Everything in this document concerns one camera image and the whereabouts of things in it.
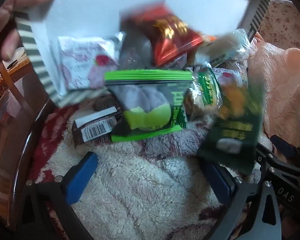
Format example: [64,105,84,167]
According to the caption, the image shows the cream printed fabric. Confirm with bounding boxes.
[260,0,300,49]

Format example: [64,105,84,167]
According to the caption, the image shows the brown barcode snack packet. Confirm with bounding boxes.
[72,100,123,148]

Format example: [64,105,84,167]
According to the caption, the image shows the red snack packet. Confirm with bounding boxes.
[120,1,203,67]

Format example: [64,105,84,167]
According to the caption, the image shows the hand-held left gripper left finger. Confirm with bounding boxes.
[15,151,99,240]

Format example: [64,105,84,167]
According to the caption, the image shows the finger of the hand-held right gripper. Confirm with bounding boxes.
[269,134,300,167]
[255,144,300,180]

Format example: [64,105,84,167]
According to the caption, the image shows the white pink strawberry packet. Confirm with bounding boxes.
[57,36,119,90]
[214,66,249,87]

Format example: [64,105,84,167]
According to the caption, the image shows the dark green snack packet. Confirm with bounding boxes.
[197,85,264,175]

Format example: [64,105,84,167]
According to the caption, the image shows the peach quilt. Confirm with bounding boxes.
[247,34,300,155]

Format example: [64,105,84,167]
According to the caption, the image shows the green black snack packet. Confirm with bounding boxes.
[104,70,193,143]

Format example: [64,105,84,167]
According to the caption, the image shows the dark grey snack packet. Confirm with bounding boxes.
[117,31,155,70]

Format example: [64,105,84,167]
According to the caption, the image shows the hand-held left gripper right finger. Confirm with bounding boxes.
[202,160,283,240]

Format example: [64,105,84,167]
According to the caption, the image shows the green white striped box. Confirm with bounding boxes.
[14,0,272,108]

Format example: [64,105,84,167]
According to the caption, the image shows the clear plastic snack bag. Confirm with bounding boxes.
[197,29,253,65]

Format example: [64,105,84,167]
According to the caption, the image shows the floral fleece blanket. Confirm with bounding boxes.
[31,95,278,240]

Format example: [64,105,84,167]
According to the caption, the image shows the clear bag green label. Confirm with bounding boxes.
[185,66,223,120]

